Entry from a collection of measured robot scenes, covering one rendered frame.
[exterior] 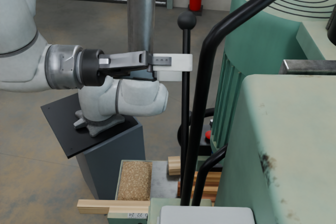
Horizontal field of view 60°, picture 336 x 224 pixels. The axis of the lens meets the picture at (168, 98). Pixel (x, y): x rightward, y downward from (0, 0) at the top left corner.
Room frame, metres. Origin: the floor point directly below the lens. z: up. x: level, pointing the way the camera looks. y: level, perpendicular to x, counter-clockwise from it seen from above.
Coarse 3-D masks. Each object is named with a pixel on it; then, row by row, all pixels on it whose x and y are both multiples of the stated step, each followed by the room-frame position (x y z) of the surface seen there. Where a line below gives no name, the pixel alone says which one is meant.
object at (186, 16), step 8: (184, 16) 0.47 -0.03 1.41; (192, 16) 0.47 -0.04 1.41; (184, 24) 0.46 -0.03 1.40; (192, 24) 0.46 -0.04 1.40; (184, 32) 0.46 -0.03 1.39; (184, 40) 0.45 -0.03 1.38; (184, 48) 0.44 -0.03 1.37; (184, 72) 0.41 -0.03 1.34; (184, 80) 0.40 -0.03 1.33; (184, 88) 0.39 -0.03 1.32; (184, 96) 0.38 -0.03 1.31; (184, 104) 0.37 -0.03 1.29; (184, 112) 0.36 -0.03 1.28; (184, 120) 0.35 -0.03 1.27; (184, 128) 0.34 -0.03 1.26; (184, 136) 0.33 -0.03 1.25; (184, 144) 0.32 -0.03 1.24; (184, 152) 0.31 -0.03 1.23; (184, 160) 0.30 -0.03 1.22; (184, 168) 0.29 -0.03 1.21
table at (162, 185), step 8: (128, 160) 0.52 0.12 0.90; (136, 160) 0.52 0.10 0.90; (144, 160) 0.52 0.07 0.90; (152, 160) 0.52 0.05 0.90; (160, 160) 0.52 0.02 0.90; (120, 168) 0.50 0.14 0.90; (152, 168) 0.50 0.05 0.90; (160, 168) 0.50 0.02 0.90; (120, 176) 0.47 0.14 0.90; (152, 176) 0.47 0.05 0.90; (160, 176) 0.47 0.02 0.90; (168, 176) 0.47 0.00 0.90; (176, 176) 0.47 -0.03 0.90; (152, 184) 0.44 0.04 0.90; (160, 184) 0.44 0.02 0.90; (168, 184) 0.44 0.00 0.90; (176, 184) 0.44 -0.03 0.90; (152, 192) 0.42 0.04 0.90; (160, 192) 0.42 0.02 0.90; (168, 192) 0.42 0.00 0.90; (176, 192) 0.42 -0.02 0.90
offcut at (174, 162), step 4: (172, 156) 0.52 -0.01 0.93; (176, 156) 0.52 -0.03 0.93; (168, 160) 0.50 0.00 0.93; (172, 160) 0.50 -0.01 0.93; (176, 160) 0.50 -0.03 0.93; (168, 164) 0.49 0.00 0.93; (172, 164) 0.49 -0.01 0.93; (176, 164) 0.49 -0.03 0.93; (168, 168) 0.49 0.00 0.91; (172, 168) 0.47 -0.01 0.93; (176, 168) 0.47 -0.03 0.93; (172, 172) 0.47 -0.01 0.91; (176, 172) 0.47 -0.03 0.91
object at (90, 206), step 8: (80, 200) 0.37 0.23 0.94; (88, 200) 0.37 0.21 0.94; (96, 200) 0.37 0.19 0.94; (104, 200) 0.37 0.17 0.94; (112, 200) 0.37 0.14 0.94; (120, 200) 0.37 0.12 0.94; (128, 200) 0.37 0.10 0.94; (136, 200) 0.37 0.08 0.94; (80, 208) 0.36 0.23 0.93; (88, 208) 0.36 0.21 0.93; (96, 208) 0.35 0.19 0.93; (104, 208) 0.35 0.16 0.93
